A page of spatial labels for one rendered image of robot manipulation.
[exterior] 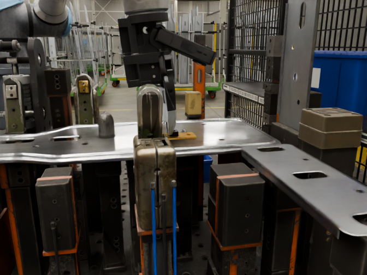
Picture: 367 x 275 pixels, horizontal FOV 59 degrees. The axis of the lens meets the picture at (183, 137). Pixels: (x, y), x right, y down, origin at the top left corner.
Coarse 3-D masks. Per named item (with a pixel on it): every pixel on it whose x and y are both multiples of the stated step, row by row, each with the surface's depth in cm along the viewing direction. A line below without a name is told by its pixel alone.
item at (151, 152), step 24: (144, 144) 44; (168, 144) 44; (144, 168) 42; (168, 168) 42; (144, 192) 43; (168, 192) 43; (144, 216) 43; (168, 216) 44; (144, 240) 45; (168, 240) 46; (144, 264) 49; (168, 264) 48
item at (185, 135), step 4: (176, 132) 61; (184, 132) 64; (188, 132) 64; (168, 136) 61; (172, 136) 61; (176, 136) 61; (180, 136) 61; (184, 136) 61; (188, 136) 61; (192, 136) 61; (196, 136) 61
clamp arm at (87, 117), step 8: (80, 80) 76; (88, 80) 76; (80, 88) 75; (88, 88) 76; (80, 96) 76; (88, 96) 76; (80, 104) 76; (88, 104) 76; (80, 112) 76; (88, 112) 76; (80, 120) 76; (88, 120) 76
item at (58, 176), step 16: (48, 176) 47; (64, 176) 47; (48, 192) 45; (64, 192) 45; (48, 208) 45; (64, 208) 46; (48, 224) 46; (64, 224) 46; (48, 240) 46; (64, 240) 47; (64, 256) 49; (64, 272) 50
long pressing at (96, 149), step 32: (64, 128) 70; (96, 128) 71; (128, 128) 71; (192, 128) 71; (224, 128) 71; (256, 128) 72; (0, 160) 53; (32, 160) 53; (64, 160) 52; (96, 160) 53
